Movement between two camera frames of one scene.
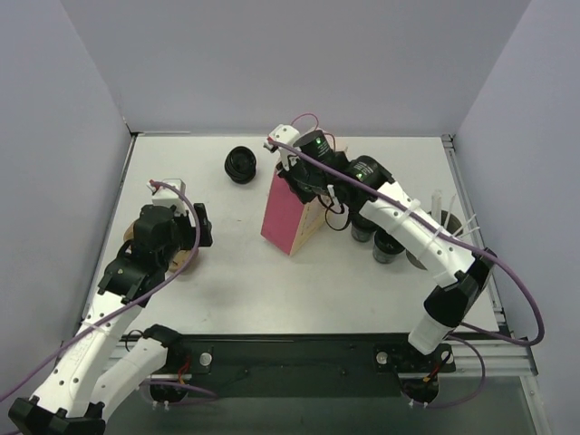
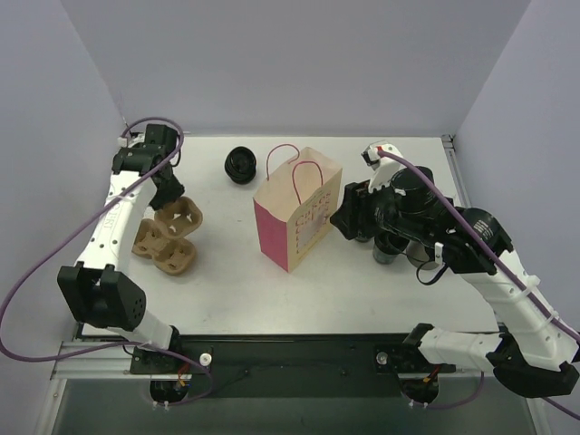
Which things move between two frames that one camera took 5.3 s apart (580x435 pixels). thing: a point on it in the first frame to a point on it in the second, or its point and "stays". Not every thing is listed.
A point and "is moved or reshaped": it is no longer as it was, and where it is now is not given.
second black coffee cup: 386,247 stays
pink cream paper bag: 289,220 is moved or reshaped
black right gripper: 299,182 to 358,210
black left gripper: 192,227 to 168,191
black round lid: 240,164 stays
